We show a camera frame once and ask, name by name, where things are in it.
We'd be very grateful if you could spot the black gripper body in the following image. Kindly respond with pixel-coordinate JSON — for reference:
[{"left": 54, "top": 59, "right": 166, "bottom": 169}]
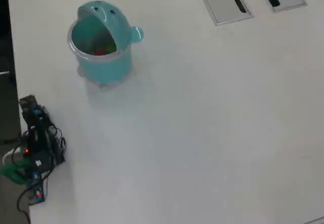
[{"left": 22, "top": 105, "right": 51, "bottom": 127}]

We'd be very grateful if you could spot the teal whale-shaped bin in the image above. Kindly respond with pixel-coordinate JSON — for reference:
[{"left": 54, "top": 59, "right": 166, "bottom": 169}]
[{"left": 67, "top": 0, "right": 145, "bottom": 89}]

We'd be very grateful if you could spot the white round clamp pad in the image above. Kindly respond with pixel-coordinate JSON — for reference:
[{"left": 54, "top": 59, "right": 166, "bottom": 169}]
[{"left": 2, "top": 148, "right": 25, "bottom": 166}]

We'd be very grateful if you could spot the green table clamp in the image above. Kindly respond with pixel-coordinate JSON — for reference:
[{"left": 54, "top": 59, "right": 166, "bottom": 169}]
[{"left": 1, "top": 158, "right": 32, "bottom": 184}]

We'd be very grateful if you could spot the blue circuit board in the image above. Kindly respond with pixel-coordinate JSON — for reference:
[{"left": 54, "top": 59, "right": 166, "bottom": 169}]
[{"left": 26, "top": 170, "right": 46, "bottom": 206}]

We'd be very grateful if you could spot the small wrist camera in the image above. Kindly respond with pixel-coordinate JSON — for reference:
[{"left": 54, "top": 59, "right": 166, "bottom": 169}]
[{"left": 19, "top": 95, "right": 37, "bottom": 110}]

